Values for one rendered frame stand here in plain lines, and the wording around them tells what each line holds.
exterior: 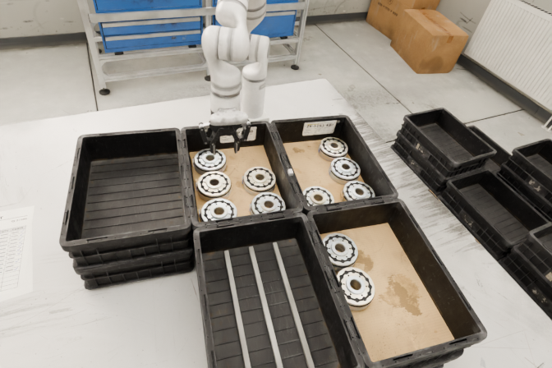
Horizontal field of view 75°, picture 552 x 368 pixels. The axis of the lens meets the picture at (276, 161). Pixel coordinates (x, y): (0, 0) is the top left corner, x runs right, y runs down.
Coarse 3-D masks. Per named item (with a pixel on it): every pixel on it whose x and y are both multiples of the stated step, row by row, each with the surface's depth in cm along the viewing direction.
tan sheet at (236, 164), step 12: (192, 156) 121; (228, 156) 123; (240, 156) 124; (252, 156) 124; (264, 156) 125; (192, 168) 117; (228, 168) 119; (240, 168) 119; (240, 180) 116; (240, 192) 112; (276, 192) 114; (204, 204) 107; (240, 204) 109
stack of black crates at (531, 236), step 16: (528, 240) 146; (544, 240) 156; (512, 256) 155; (528, 256) 148; (544, 256) 142; (512, 272) 156; (528, 272) 149; (544, 272) 143; (528, 288) 150; (544, 288) 145; (544, 304) 145
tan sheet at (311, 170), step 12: (288, 144) 131; (300, 144) 132; (312, 144) 133; (288, 156) 126; (300, 156) 127; (312, 156) 128; (348, 156) 130; (300, 168) 123; (312, 168) 123; (324, 168) 124; (300, 180) 119; (312, 180) 119; (324, 180) 120; (360, 180) 122; (336, 192) 117
